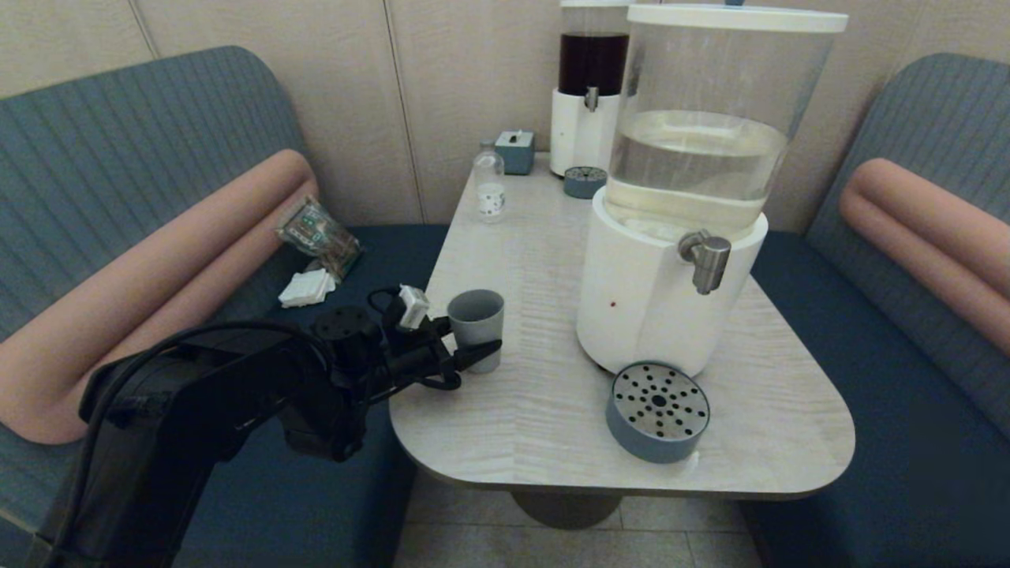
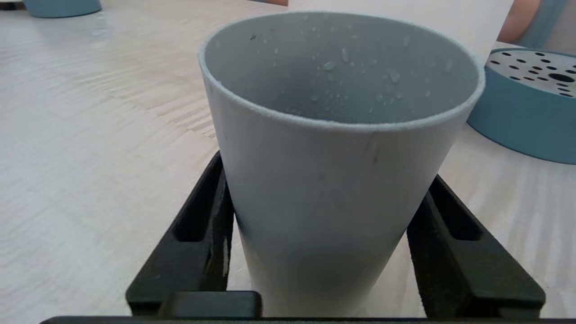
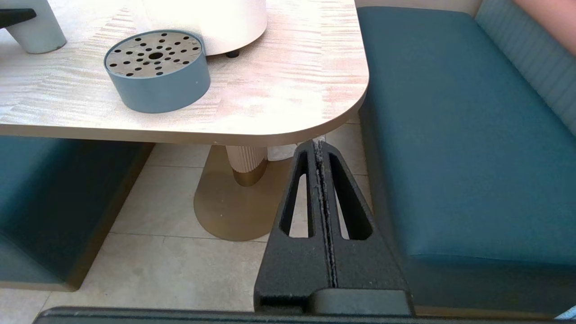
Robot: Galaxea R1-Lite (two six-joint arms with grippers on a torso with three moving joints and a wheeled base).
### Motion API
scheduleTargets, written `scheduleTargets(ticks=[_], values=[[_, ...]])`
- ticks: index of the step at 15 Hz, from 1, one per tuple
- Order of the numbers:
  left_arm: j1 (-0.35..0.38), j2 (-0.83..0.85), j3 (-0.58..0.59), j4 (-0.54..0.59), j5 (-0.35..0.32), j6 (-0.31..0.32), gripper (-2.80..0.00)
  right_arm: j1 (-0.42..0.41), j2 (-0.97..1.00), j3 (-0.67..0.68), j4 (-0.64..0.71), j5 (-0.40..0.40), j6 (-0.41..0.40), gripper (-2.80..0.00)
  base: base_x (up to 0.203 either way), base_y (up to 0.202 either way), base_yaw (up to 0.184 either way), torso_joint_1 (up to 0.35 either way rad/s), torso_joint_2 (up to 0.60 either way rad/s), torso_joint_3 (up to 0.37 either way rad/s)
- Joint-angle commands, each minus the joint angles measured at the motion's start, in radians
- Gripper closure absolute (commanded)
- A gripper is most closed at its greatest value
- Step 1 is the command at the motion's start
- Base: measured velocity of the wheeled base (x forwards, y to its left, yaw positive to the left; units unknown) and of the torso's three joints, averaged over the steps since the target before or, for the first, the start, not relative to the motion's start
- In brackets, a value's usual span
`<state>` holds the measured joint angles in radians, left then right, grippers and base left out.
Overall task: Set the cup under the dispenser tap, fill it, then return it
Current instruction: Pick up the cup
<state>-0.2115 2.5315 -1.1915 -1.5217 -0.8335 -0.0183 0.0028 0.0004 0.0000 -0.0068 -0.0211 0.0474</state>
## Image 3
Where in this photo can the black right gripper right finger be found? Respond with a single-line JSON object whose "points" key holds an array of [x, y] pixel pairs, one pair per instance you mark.
{"points": [[369, 270]]}

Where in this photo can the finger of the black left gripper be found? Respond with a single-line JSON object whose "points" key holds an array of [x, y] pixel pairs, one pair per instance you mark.
{"points": [[15, 17]]}

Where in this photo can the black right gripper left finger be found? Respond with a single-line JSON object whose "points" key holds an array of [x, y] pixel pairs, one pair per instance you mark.
{"points": [[292, 270]]}

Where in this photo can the grey plastic cup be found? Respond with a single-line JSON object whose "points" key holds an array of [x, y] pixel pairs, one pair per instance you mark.
{"points": [[36, 31]]}

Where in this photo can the large blue perforated drip tray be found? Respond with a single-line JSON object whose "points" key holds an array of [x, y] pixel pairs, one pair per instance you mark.
{"points": [[157, 85]]}

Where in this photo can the blue upholstered bench sofa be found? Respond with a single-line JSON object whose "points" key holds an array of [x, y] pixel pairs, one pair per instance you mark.
{"points": [[472, 135], [54, 202]]}

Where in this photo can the large clear water dispenser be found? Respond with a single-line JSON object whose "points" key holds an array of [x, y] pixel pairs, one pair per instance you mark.
{"points": [[207, 22]]}

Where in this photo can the round table pedestal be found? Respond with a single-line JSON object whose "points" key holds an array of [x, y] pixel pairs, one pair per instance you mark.
{"points": [[234, 211]]}

